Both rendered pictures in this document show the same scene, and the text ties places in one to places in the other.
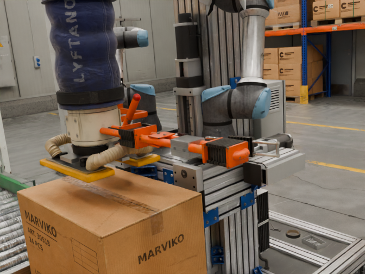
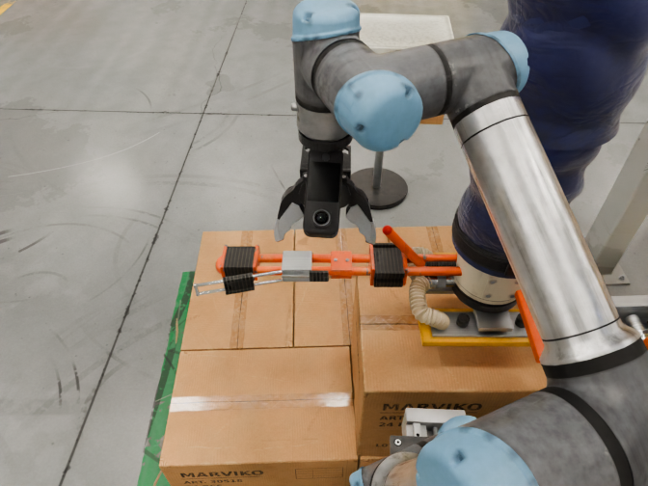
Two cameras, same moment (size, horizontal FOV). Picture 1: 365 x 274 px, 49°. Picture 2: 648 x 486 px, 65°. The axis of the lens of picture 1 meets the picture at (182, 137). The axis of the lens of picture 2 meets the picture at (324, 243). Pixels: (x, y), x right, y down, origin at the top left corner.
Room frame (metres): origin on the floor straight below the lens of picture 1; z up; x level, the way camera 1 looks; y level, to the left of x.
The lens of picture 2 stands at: (1.61, -0.56, 2.09)
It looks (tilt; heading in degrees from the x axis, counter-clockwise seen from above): 46 degrees down; 133
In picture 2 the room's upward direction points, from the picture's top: straight up
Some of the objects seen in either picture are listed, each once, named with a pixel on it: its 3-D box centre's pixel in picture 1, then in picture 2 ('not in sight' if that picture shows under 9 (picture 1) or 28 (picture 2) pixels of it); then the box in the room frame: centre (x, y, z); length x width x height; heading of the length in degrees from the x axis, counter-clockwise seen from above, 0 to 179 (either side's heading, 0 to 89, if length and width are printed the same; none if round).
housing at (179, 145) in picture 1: (187, 146); (297, 266); (1.02, -0.01, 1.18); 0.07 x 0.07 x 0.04; 42
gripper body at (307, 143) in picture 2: not in sight; (325, 162); (1.23, -0.14, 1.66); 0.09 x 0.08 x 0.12; 130
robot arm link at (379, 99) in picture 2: not in sight; (380, 93); (1.33, -0.17, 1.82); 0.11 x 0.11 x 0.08; 66
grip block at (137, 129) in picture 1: (138, 135); (387, 264); (1.18, 0.13, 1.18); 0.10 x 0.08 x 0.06; 132
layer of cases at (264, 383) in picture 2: not in sight; (346, 351); (0.94, 0.30, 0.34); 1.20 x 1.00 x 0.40; 45
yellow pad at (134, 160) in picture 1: (120, 149); (491, 323); (1.43, 0.23, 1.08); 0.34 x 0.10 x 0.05; 42
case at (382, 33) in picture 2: not in sight; (388, 67); (0.16, 1.50, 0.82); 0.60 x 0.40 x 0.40; 38
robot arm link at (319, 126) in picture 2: not in sight; (323, 113); (1.23, -0.15, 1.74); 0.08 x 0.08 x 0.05
